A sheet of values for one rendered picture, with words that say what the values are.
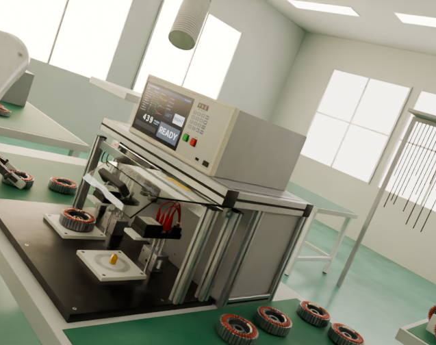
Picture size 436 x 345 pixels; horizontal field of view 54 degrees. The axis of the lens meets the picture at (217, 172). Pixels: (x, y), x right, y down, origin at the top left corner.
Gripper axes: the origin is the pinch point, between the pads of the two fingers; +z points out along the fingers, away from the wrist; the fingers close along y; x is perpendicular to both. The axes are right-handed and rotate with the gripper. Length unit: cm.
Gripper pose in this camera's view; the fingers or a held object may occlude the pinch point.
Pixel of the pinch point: (17, 178)
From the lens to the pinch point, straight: 181.0
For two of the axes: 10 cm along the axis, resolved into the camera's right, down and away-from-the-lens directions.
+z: 4.9, 6.4, 5.9
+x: 7.0, -6.9, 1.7
